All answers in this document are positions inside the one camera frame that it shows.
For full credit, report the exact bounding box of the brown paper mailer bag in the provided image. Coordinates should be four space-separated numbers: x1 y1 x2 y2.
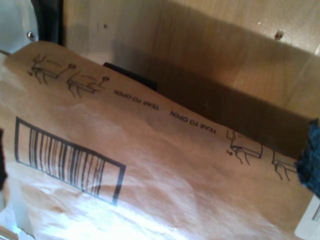
0 41 320 240

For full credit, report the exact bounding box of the small black block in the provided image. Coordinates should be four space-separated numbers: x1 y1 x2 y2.
103 61 159 93

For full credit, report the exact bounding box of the white shipping label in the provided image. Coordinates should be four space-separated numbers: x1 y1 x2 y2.
294 196 320 238

